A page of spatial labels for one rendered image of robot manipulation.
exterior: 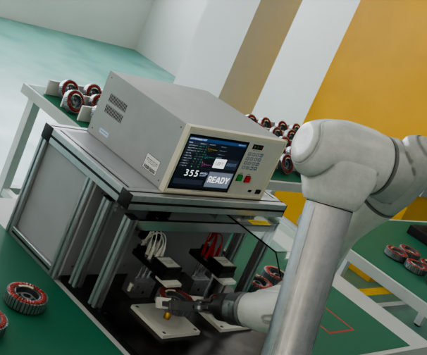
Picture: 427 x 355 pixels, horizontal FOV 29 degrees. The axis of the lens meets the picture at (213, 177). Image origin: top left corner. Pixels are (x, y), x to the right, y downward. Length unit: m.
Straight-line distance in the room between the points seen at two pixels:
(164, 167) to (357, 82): 4.00
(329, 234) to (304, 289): 0.12
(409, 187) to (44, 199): 1.15
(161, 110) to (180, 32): 7.75
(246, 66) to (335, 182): 4.75
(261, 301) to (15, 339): 0.61
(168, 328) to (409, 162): 0.92
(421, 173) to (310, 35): 7.10
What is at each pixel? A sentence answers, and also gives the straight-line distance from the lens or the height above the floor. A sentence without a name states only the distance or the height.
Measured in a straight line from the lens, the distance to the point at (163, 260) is 2.39.
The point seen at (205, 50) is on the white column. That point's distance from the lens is 6.49.
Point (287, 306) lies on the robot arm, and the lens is 1.71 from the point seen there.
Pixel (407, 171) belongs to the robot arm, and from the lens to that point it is 1.77.
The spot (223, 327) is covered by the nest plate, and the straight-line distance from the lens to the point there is 2.51.
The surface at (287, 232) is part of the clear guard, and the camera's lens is 2.61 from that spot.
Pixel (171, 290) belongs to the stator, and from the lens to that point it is 2.40.
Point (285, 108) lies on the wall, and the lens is 8.87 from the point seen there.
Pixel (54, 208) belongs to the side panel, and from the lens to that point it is 2.46.
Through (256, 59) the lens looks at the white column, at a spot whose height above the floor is 1.02.
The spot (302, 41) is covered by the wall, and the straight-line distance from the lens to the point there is 8.88.
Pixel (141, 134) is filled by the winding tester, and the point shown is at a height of 1.21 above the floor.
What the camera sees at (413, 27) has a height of 1.72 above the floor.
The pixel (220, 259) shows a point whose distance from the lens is 2.57.
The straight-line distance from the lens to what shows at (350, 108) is 6.20.
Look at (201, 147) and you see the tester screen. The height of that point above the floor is 1.26.
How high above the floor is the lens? 1.83
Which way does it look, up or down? 16 degrees down
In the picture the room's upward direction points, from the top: 24 degrees clockwise
